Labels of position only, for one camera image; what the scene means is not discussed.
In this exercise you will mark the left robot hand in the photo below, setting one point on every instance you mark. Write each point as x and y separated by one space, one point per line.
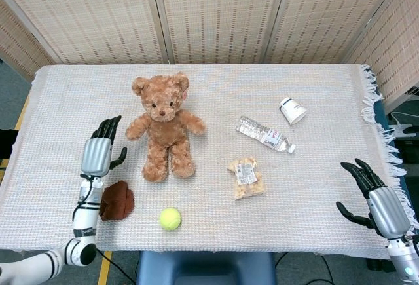
99 152

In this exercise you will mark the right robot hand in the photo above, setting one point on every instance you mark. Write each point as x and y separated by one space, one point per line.
379 201

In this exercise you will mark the brown plush teddy bear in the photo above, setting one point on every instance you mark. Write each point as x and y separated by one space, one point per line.
165 131

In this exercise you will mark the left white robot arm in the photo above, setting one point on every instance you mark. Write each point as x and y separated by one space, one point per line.
70 232

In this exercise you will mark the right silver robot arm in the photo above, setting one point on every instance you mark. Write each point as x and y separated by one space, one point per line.
404 258

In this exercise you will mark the brown folded cloth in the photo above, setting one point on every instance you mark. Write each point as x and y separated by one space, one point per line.
117 201

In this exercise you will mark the yellow-green tennis ball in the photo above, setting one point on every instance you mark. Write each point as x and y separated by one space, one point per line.
170 219

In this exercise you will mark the white woven tablecloth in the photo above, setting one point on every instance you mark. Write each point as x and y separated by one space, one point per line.
212 200

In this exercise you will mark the white paper cup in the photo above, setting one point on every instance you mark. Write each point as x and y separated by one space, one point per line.
293 110

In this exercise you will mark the clear plastic water bottle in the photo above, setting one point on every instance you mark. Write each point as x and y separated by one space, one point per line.
265 134

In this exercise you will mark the clear bag of snacks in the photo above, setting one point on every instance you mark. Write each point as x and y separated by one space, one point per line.
247 178

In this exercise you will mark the blue chair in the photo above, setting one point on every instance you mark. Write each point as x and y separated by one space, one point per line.
204 268

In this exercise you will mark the woven folding screen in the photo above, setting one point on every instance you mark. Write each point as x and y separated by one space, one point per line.
209 16

